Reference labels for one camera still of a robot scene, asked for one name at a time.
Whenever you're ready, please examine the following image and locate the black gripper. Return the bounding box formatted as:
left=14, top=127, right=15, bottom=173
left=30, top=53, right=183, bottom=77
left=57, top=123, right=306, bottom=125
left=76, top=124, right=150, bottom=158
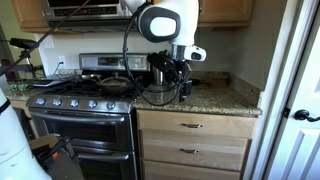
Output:
left=170, top=59, right=194, bottom=103

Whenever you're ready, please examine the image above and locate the metal drawer handle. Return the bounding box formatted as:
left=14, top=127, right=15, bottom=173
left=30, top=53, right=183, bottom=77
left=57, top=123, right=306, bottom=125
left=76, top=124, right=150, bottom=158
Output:
left=179, top=148, right=200, bottom=155
left=181, top=122, right=205, bottom=130

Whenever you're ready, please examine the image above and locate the wooden drawer with spice jars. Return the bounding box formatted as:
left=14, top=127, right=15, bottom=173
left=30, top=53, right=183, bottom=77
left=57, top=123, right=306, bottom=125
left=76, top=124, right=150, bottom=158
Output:
left=136, top=109, right=258, bottom=139

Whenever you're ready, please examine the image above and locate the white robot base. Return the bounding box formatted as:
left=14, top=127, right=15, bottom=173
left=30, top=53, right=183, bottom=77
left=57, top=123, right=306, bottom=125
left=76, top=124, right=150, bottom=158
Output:
left=0, top=88, right=53, bottom=180

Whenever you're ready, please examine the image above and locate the tall wooden drawer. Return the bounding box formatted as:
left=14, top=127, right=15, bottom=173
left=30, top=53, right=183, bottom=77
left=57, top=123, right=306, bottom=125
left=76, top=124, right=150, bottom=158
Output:
left=139, top=129, right=251, bottom=172

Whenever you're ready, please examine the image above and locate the black frying pan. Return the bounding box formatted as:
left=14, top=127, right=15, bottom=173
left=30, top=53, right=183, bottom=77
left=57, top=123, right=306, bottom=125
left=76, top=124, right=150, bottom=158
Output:
left=96, top=77, right=136, bottom=95

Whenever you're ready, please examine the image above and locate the steel lid with dark knob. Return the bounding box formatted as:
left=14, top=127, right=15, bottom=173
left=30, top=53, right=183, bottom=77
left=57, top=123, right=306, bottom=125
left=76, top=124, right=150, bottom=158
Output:
left=99, top=73, right=133, bottom=86

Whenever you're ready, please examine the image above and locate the black door latch plate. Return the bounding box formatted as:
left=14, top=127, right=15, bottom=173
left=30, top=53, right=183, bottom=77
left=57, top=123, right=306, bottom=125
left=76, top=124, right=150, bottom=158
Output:
left=283, top=107, right=292, bottom=120

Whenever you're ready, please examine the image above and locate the stainless steel gas range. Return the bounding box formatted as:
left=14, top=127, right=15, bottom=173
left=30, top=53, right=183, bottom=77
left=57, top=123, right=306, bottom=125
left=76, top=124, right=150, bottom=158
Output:
left=25, top=53, right=152, bottom=180

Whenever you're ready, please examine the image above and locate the black door lever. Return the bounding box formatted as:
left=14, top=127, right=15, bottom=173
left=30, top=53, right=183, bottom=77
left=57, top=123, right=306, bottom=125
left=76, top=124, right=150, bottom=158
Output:
left=294, top=109, right=320, bottom=123

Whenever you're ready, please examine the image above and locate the white panel door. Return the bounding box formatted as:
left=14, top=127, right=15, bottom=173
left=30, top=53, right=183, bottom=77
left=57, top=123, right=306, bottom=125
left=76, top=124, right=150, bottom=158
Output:
left=263, top=13, right=320, bottom=180

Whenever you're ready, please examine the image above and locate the stainless steel microwave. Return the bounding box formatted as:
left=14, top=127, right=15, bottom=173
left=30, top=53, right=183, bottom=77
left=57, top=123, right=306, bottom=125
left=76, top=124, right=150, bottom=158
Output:
left=41, top=0, right=134, bottom=30

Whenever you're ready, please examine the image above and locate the black tool with orange button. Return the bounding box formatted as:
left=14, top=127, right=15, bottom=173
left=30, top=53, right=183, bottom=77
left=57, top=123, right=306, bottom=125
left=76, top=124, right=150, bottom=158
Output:
left=33, top=135, right=85, bottom=180

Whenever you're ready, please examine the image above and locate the brown cardboard box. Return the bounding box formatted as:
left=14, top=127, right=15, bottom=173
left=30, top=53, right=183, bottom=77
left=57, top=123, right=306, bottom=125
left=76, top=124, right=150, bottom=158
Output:
left=29, top=133, right=60, bottom=152

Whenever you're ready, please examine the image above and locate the white door frame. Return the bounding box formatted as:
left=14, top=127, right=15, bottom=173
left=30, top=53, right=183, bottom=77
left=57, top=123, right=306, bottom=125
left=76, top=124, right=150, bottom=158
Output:
left=243, top=0, right=320, bottom=180

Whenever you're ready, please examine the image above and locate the wooden wall cabinet with doors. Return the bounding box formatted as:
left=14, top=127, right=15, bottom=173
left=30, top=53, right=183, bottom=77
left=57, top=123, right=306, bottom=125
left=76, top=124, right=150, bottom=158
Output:
left=198, top=0, right=255, bottom=29

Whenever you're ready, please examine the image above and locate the short oven door handle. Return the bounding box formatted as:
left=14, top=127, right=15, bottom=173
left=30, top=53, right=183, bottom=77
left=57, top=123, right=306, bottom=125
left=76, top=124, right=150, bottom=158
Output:
left=71, top=151, right=131, bottom=163

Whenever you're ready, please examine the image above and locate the long oven door handle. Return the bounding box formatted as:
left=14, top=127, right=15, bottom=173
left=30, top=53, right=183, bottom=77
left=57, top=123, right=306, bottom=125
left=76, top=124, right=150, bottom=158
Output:
left=29, top=109, right=127, bottom=125

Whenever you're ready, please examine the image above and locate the white wall outlet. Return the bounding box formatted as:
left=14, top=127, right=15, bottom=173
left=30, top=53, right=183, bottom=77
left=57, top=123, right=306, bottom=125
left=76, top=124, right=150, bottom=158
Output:
left=58, top=55, right=67, bottom=70

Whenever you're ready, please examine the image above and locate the white light switch plate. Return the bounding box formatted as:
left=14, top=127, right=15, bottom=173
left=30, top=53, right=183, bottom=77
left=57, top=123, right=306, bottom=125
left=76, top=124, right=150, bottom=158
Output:
left=42, top=35, right=55, bottom=50

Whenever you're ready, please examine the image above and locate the thin black cable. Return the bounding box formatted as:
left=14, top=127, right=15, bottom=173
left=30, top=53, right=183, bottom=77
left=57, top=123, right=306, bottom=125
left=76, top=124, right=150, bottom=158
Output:
left=0, top=0, right=92, bottom=77

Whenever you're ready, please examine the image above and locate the black camera on tripod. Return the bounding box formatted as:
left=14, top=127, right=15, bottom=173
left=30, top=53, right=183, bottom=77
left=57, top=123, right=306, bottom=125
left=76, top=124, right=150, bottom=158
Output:
left=0, top=37, right=44, bottom=78

